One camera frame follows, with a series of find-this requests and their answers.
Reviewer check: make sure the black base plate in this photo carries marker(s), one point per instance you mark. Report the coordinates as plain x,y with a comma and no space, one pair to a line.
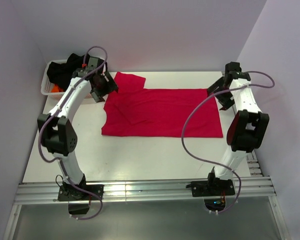
68,193
204,188

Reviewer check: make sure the front aluminium rail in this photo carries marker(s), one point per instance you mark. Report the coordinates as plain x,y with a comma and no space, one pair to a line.
137,191

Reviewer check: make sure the black t shirt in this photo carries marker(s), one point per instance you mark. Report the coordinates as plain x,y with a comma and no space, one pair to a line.
61,73

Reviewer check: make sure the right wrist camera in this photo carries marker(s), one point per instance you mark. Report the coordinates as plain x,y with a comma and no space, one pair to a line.
233,71

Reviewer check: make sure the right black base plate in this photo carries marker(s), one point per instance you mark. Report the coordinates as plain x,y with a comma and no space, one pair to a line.
204,188

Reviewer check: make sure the red t shirt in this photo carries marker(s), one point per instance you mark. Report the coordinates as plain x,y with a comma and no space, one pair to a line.
136,111

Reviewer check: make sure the white plastic basket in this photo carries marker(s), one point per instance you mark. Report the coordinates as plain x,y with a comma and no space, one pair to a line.
46,85

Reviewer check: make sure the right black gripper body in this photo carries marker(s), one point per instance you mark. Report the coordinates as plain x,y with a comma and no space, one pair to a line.
225,100

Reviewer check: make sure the orange t shirt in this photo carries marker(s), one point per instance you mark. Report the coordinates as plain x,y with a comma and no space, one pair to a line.
57,89

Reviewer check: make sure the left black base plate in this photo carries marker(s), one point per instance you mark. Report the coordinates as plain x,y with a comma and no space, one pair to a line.
68,193

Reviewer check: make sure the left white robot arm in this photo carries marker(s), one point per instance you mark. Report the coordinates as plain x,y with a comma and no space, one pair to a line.
57,138

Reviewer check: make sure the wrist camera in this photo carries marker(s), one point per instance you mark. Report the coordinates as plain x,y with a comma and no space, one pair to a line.
93,63
233,71

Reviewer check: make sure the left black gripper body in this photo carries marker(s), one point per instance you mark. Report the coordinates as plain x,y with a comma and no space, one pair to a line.
105,87

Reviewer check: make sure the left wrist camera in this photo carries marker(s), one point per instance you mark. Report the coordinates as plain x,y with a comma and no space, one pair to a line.
93,63

